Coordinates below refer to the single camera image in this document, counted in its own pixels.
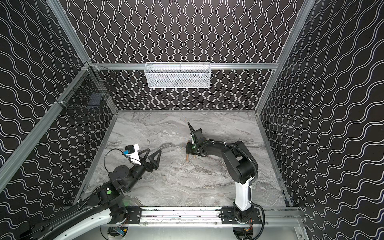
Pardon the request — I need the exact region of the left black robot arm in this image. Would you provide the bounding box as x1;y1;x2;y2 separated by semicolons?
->
19;149;162;240

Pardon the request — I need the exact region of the black wire basket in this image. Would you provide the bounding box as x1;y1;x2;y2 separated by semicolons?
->
57;62;118;121

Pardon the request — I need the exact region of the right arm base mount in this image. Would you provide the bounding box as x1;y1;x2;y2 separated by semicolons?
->
218;207;262;225

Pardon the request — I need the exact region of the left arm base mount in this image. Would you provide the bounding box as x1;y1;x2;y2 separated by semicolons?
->
107;206;143;225

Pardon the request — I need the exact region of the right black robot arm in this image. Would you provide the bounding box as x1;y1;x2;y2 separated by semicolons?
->
186;123;259;223

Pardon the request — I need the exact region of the white mesh basket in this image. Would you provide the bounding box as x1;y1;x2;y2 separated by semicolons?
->
144;62;212;89

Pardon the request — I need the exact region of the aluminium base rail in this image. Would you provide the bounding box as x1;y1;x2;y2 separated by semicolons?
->
77;206;302;227

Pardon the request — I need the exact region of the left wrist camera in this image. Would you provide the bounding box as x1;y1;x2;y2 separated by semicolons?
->
123;144;141;165

